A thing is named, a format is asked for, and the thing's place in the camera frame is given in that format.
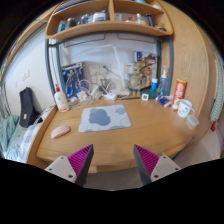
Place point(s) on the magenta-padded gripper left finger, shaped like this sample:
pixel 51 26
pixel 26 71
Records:
pixel 61 166

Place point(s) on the small white charger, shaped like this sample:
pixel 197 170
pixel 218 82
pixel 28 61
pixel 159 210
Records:
pixel 82 96

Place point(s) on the striped hanging towel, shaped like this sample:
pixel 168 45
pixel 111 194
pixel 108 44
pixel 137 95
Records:
pixel 218 96

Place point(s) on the blue robot model kit box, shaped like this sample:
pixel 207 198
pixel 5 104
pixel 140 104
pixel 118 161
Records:
pixel 71 78

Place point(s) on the white printed mug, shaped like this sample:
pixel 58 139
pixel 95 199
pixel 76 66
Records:
pixel 184 108

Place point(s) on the grey metal desk frame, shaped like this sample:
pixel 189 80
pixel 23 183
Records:
pixel 48 66

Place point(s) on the blue checkered pillow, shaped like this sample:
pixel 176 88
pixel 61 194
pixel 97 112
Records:
pixel 29 141

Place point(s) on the small blue box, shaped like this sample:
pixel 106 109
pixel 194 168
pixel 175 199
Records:
pixel 164 101

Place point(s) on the tan robot figure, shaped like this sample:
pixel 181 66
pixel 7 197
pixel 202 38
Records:
pixel 143 76

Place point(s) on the white desk lamp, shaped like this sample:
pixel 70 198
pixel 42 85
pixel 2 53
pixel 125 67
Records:
pixel 124 92

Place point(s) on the black ruler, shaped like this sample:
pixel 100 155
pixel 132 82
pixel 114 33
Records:
pixel 130 98

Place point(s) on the pink computer mouse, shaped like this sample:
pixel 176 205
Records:
pixel 60 131

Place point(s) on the white power strip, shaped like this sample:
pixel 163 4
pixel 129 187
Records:
pixel 110 96

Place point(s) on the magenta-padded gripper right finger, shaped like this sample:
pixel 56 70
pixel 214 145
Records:
pixel 163 166

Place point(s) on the colourful printed carton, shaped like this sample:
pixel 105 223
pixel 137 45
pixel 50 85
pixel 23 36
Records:
pixel 146 57

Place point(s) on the grey blue printed mouse pad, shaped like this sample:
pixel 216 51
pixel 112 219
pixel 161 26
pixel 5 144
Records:
pixel 105 118

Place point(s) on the blue spray bottle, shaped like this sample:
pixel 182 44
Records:
pixel 164 85

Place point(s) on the white red-pump lotion bottle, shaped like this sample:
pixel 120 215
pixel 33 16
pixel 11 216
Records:
pixel 61 101

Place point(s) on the black bag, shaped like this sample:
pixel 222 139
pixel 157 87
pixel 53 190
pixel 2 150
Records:
pixel 27 108

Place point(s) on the teal blanket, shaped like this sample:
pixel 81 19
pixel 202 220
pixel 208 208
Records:
pixel 8 133

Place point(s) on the wooden shelf unit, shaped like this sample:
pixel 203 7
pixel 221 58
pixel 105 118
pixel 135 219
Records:
pixel 110 27

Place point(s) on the large white power adapter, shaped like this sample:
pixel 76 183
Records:
pixel 95 92

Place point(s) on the white wall-mounted box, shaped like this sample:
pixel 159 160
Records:
pixel 129 68

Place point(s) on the white wall socket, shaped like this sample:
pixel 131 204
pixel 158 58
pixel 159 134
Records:
pixel 94 70

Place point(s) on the clear plastic cup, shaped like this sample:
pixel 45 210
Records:
pixel 192 122

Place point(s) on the red chips can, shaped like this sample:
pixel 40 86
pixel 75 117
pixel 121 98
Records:
pixel 178 95

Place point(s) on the small white desk clock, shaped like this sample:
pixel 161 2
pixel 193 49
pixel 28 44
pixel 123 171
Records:
pixel 145 97

